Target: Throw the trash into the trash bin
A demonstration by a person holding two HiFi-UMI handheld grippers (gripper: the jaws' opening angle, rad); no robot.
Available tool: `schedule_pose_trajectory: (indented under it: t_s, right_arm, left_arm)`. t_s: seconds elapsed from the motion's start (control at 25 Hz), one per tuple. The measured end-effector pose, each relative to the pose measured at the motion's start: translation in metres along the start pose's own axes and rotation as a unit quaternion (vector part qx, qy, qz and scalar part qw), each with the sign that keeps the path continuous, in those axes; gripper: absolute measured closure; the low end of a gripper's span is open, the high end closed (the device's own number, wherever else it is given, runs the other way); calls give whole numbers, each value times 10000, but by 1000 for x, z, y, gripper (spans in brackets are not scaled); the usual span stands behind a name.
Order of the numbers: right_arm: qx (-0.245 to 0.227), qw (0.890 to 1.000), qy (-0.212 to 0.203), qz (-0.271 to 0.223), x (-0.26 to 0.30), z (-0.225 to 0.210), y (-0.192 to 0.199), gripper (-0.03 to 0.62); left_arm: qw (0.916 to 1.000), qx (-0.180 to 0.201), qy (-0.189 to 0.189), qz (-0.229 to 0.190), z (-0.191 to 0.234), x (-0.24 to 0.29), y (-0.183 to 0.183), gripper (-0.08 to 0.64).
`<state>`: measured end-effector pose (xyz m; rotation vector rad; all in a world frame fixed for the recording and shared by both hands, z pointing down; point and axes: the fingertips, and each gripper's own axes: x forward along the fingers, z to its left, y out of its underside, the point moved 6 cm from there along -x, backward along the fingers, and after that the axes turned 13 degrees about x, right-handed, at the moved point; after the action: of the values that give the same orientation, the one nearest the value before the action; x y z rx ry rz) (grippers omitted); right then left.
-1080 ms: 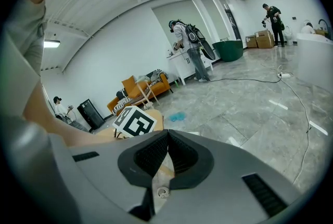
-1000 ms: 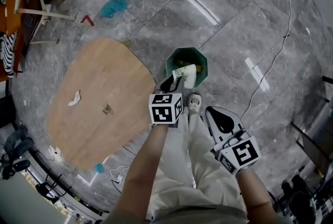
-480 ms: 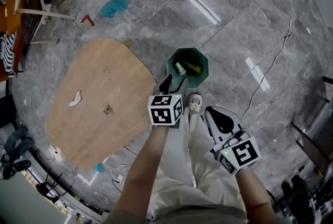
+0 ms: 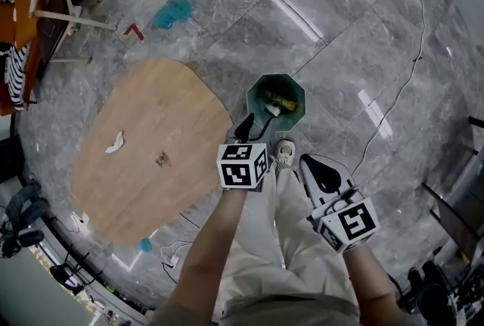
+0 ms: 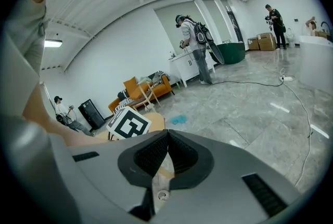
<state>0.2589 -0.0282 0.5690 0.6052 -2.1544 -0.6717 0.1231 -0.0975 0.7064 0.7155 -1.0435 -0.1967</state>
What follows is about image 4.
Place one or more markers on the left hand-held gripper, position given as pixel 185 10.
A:
pixel 242 169

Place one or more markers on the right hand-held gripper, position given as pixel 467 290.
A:
pixel 351 226

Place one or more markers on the paper cup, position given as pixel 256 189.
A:
pixel 273 110

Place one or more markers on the green waste bin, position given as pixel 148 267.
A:
pixel 291 120

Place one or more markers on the yellow snack wrapper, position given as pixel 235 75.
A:
pixel 281 100

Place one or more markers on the small brown scrap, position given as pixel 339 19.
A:
pixel 162 160

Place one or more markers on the white tissue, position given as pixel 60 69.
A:
pixel 115 143

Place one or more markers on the person's left forearm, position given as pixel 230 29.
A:
pixel 204 260

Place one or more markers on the person's right forearm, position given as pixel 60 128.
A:
pixel 370 286

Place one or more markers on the oval wooden table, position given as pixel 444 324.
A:
pixel 151 109

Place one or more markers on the person's beige trousers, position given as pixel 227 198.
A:
pixel 302 241

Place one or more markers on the person's grey shirt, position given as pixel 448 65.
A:
pixel 287 311

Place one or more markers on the large teal cloth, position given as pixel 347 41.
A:
pixel 174 12

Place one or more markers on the white power strip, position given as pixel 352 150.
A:
pixel 174 261
pixel 85 218

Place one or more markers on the red tape corner mark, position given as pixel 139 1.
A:
pixel 134 30

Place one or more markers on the small teal cloth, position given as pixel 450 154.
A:
pixel 145 245

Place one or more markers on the white tape corner mark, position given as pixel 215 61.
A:
pixel 130 266

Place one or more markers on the dark chair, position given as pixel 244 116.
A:
pixel 64 273

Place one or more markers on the black white striped blanket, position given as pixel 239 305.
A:
pixel 17 78

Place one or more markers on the orange cushion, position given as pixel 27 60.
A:
pixel 24 14
pixel 7 22

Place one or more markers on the right hand-held gripper camera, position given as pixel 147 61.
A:
pixel 346 200

